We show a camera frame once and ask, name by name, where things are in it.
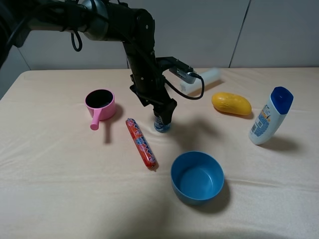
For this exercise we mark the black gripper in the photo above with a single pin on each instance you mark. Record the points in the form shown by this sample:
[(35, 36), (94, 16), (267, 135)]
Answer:
[(148, 85)]

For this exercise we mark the blue gum bottle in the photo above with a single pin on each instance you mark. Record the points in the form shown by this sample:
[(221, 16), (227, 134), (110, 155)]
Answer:
[(159, 125)]

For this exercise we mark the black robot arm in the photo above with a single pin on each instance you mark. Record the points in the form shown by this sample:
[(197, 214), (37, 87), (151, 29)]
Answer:
[(98, 20)]

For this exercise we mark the red sausage in wrapper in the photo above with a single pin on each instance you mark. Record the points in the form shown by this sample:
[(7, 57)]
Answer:
[(142, 145)]

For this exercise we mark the translucent white cylinder tube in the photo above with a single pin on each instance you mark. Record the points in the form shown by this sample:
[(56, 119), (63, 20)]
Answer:
[(209, 77)]

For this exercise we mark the yellow mango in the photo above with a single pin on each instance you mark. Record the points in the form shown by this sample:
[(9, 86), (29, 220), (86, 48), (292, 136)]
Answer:
[(231, 103)]

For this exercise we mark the blue plastic bowl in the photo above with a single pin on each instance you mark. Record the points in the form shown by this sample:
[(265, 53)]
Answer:
[(196, 177)]

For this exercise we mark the white bottle blue cap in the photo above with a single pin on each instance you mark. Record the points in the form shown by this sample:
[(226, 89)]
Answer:
[(271, 116)]

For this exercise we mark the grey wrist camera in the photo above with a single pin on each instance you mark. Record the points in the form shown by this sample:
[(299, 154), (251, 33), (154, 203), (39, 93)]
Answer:
[(183, 71)]

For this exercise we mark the pink saucepan with handle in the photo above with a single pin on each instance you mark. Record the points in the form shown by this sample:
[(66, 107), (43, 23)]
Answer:
[(101, 106)]

